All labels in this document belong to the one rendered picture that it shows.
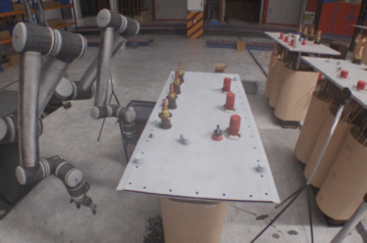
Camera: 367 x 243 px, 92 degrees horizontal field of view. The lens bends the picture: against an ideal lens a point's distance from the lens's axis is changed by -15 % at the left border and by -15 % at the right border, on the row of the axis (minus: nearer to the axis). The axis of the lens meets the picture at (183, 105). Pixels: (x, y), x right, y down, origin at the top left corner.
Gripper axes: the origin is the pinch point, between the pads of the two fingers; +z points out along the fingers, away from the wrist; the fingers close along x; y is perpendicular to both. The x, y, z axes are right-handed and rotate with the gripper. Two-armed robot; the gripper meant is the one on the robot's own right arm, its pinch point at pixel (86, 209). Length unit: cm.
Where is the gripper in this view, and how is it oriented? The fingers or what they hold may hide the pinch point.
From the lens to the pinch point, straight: 158.9
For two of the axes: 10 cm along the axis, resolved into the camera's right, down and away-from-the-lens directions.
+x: 9.6, 1.3, -2.3
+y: -2.7, 4.6, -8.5
